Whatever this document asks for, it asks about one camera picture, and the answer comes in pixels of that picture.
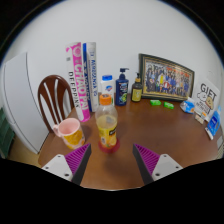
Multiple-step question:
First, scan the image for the green crate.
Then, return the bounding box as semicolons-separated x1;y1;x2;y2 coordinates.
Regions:
0;106;16;159

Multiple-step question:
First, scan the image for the white remote control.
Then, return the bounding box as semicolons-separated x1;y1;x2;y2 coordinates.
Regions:
204;126;214;141

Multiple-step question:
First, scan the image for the tall white cabinet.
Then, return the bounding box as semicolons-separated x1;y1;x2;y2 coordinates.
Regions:
1;52;50;155

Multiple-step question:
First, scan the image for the white blue-capped lotion bottle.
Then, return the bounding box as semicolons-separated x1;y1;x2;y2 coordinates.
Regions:
100;74;115;101

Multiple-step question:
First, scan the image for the white and blue shuttlecock tube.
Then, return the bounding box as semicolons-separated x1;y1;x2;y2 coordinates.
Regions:
82;41;100;113

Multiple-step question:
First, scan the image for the blue detergent bottle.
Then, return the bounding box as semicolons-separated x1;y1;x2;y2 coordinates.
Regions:
206;105;223;137

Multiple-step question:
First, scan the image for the small tan snack packet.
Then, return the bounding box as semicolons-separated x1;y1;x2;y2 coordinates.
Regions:
194;113;205;125

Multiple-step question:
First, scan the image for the white radiator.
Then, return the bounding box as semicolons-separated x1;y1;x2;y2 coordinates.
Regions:
215;134;224;160

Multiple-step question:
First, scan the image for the orange-capped juice bottle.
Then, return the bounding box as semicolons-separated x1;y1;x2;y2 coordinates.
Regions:
94;93;119;150

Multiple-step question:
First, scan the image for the framed group photo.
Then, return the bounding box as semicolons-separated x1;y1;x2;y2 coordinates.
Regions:
138;53;196;102

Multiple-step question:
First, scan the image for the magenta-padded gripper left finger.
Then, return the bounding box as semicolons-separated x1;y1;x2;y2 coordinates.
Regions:
41;143;92;186

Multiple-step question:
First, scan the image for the brown bottle with yellow label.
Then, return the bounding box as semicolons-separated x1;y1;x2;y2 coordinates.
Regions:
130;72;144;103

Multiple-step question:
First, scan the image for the small green packet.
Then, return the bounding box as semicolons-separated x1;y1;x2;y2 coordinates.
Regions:
163;101;175;110
149;99;162;107

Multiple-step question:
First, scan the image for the dark blue pump bottle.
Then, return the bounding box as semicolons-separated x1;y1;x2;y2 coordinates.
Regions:
115;67;130;107

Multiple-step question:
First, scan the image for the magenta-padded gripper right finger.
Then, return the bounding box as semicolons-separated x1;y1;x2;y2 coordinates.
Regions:
131;143;184;186

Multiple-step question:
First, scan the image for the white paper gift bag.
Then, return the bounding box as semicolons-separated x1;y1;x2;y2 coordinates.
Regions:
194;77;222;123

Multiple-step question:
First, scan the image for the dark brown wooden chair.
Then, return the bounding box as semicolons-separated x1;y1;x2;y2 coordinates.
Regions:
36;74;76;134

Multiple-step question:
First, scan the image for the pink and yellow mug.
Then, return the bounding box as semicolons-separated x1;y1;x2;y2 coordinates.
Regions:
52;117;86;150

